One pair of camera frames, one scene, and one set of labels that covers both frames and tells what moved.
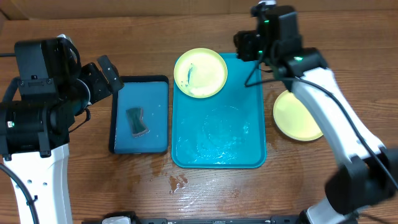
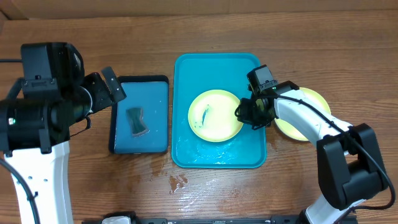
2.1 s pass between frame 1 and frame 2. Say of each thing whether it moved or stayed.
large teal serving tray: stayed
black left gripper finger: moved
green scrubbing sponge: stayed
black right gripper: moved
